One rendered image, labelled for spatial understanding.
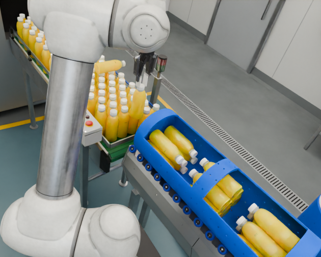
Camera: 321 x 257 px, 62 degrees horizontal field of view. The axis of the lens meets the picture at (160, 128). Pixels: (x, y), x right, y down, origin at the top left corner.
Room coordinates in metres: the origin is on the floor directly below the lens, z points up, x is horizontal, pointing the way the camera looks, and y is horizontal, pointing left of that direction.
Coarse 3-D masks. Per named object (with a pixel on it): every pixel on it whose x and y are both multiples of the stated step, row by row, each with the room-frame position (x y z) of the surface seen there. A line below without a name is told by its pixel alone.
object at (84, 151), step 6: (84, 150) 1.01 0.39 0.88; (84, 156) 1.01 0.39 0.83; (84, 162) 1.01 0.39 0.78; (84, 168) 1.01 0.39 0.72; (84, 174) 1.01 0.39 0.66; (84, 180) 1.01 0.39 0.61; (84, 186) 1.01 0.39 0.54; (84, 192) 1.01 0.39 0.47; (84, 198) 1.01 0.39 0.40; (84, 204) 1.01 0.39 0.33
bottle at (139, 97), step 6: (138, 90) 1.16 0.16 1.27; (144, 90) 1.19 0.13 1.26; (132, 96) 1.17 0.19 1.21; (138, 96) 1.15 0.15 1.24; (144, 96) 1.16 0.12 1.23; (132, 102) 1.16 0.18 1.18; (138, 102) 1.15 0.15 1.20; (144, 102) 1.17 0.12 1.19; (132, 108) 1.16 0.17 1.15; (138, 108) 1.15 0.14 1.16; (132, 114) 1.15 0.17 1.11; (138, 114) 1.15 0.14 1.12
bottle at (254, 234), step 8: (240, 224) 0.62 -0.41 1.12; (248, 224) 0.62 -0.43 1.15; (256, 224) 0.62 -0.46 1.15; (248, 232) 0.59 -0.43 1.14; (256, 232) 0.59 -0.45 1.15; (264, 232) 0.60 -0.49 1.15; (248, 240) 0.57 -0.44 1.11; (256, 240) 0.56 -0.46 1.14; (264, 240) 0.56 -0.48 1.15; (272, 240) 0.57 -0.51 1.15; (256, 248) 0.55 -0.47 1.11; (264, 248) 0.54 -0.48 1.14; (272, 248) 0.54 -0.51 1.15; (280, 248) 0.55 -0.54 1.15; (264, 256) 0.52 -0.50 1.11; (272, 256) 0.51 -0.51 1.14; (280, 256) 0.51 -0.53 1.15
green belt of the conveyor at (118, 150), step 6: (18, 42) 1.97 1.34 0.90; (48, 78) 1.58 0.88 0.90; (120, 138) 1.16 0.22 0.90; (102, 144) 1.07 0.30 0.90; (120, 144) 1.11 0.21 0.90; (126, 144) 1.12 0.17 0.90; (132, 144) 1.13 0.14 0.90; (108, 150) 1.04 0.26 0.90; (114, 150) 1.05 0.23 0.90; (120, 150) 1.06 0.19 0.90; (126, 150) 1.08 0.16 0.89; (108, 156) 1.04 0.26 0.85; (114, 156) 1.01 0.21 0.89; (120, 156) 1.03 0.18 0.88
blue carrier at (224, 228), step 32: (160, 128) 1.11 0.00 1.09; (192, 128) 1.04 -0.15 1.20; (160, 160) 0.85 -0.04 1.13; (224, 160) 0.85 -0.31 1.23; (192, 192) 0.71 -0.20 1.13; (256, 192) 0.81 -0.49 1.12; (224, 224) 0.60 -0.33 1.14; (288, 224) 0.70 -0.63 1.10; (256, 256) 0.50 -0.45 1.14; (288, 256) 0.49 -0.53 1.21
